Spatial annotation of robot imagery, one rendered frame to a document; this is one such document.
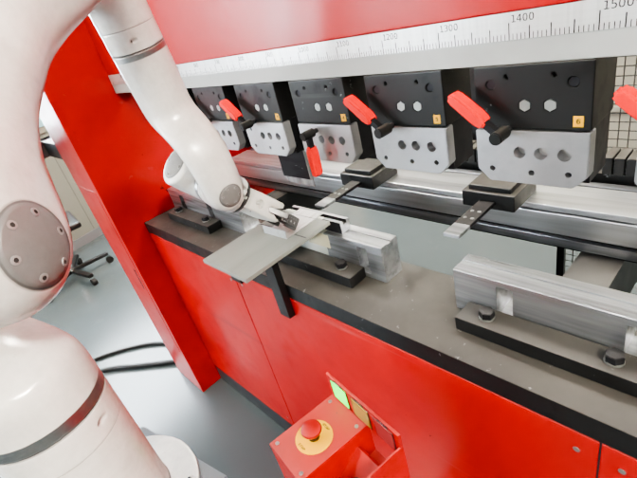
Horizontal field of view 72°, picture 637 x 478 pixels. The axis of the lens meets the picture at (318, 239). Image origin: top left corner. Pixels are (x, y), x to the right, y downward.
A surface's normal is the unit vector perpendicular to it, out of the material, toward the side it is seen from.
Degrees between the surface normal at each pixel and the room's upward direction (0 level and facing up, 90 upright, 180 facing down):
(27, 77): 93
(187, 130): 52
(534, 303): 90
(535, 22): 90
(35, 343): 24
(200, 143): 61
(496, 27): 90
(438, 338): 0
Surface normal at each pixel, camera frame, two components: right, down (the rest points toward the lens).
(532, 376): -0.23, -0.85
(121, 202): 0.69, 0.21
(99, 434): 0.92, -0.03
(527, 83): -0.69, 0.49
